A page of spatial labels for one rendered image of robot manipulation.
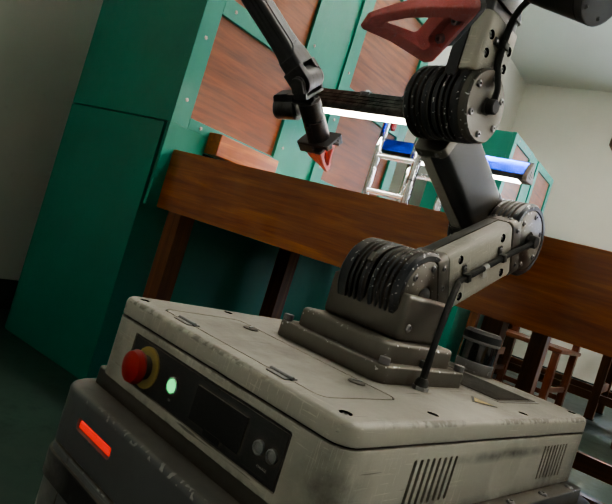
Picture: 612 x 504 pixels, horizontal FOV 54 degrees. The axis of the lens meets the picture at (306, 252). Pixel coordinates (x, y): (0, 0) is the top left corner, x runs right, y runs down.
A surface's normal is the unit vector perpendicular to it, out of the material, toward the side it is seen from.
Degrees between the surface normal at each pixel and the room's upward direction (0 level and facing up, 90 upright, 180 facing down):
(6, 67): 90
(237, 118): 90
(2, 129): 90
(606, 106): 90
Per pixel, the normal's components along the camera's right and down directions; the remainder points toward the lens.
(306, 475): -0.66, -0.19
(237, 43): 0.77, 0.25
